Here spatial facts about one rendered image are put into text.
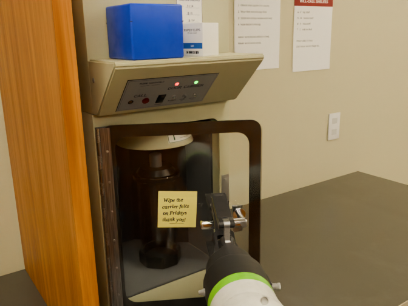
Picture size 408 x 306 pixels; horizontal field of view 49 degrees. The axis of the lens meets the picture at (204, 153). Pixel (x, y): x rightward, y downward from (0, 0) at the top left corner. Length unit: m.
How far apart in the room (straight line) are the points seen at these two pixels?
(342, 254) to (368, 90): 0.97
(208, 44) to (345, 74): 1.20
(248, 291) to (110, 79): 0.40
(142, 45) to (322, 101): 1.23
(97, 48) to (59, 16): 0.14
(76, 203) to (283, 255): 0.71
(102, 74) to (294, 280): 0.72
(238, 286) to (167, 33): 0.43
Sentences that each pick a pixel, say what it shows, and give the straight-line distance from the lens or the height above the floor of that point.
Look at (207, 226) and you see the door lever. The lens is 0.85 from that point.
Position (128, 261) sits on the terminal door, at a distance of 0.93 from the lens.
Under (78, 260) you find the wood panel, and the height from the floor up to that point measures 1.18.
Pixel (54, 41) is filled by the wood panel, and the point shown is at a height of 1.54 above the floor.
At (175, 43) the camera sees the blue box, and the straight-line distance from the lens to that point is 0.79.
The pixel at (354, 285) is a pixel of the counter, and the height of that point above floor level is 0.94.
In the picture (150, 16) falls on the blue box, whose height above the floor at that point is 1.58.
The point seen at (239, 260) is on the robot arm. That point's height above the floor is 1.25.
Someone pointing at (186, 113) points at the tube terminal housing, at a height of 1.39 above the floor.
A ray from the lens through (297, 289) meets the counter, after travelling 1.16.
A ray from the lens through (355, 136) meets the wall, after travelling 2.11.
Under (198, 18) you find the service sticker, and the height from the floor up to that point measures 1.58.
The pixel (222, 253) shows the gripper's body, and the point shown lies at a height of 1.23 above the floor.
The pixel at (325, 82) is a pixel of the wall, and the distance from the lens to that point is 1.89.
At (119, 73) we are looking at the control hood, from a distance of 0.75.
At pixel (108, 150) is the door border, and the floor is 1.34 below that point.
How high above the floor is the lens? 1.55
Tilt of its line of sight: 15 degrees down
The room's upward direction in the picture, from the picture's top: 1 degrees counter-clockwise
